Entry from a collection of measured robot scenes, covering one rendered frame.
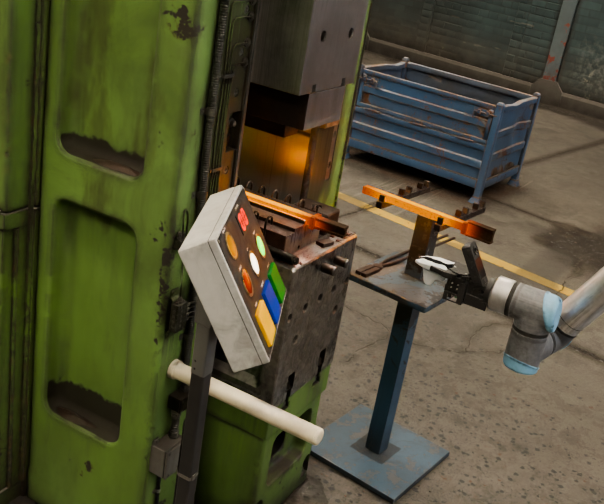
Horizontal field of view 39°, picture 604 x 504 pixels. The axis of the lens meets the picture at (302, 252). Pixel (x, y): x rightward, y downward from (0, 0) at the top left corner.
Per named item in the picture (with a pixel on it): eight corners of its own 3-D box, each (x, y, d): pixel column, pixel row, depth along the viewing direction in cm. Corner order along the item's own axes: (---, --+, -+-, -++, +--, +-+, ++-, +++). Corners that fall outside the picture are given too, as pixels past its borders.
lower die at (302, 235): (318, 239, 246) (323, 212, 243) (282, 258, 230) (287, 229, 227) (199, 196, 263) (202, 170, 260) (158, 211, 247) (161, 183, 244)
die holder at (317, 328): (333, 362, 273) (358, 233, 256) (270, 412, 242) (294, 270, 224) (191, 301, 296) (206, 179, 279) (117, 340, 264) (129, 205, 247)
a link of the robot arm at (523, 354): (547, 369, 220) (560, 327, 215) (525, 383, 212) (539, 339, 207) (515, 353, 226) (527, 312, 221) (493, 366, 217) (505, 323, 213)
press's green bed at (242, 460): (308, 481, 291) (331, 362, 273) (248, 541, 260) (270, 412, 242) (178, 416, 314) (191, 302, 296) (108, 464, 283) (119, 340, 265)
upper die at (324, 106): (339, 120, 233) (345, 85, 229) (303, 131, 216) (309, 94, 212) (213, 82, 250) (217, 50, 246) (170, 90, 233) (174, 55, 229)
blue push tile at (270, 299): (281, 308, 189) (269, 278, 186) (278, 324, 182) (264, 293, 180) (274, 310, 189) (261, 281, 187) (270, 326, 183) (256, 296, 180)
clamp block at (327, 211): (337, 229, 256) (341, 209, 254) (324, 236, 249) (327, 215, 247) (303, 217, 261) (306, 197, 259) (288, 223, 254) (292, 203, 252)
